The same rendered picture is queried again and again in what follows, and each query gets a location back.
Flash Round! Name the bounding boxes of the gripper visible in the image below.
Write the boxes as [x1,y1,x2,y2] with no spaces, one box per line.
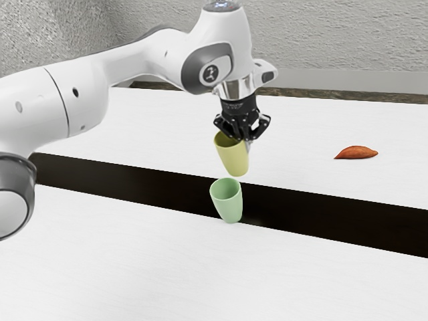
[213,93,272,155]

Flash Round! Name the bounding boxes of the yellow-green cup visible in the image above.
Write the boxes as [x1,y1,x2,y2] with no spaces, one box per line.
[213,130,251,178]

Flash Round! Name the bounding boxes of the light green cup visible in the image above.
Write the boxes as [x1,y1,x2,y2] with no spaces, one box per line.
[209,177,242,224]

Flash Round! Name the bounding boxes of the orange sweet potato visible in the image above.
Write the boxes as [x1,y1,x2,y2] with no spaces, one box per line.
[333,145,379,161]

